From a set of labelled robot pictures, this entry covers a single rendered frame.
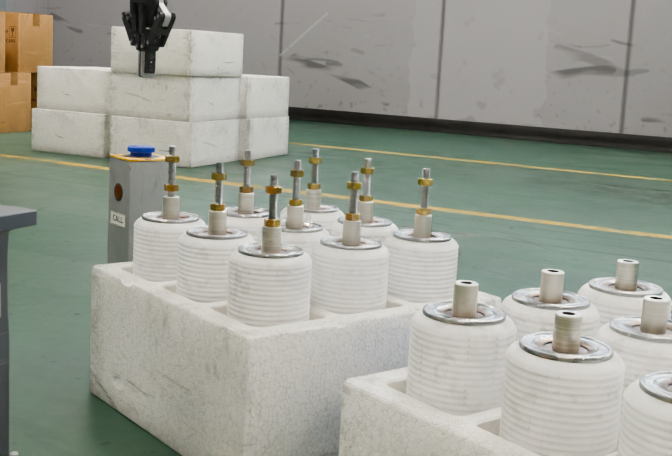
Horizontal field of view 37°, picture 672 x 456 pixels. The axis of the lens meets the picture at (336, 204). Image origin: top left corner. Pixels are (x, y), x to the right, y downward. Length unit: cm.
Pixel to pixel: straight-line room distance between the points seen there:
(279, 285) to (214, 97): 307
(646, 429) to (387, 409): 25
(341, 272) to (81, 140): 321
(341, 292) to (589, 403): 45
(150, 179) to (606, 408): 85
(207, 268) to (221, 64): 299
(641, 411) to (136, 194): 91
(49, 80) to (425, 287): 333
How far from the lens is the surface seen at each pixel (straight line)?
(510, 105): 650
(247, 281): 112
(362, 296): 119
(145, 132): 411
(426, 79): 668
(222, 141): 421
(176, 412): 122
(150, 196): 148
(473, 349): 88
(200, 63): 403
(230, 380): 111
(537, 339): 85
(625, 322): 94
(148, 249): 132
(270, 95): 452
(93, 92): 430
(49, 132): 443
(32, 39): 542
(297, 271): 112
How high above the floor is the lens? 48
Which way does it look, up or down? 9 degrees down
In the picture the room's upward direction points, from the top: 3 degrees clockwise
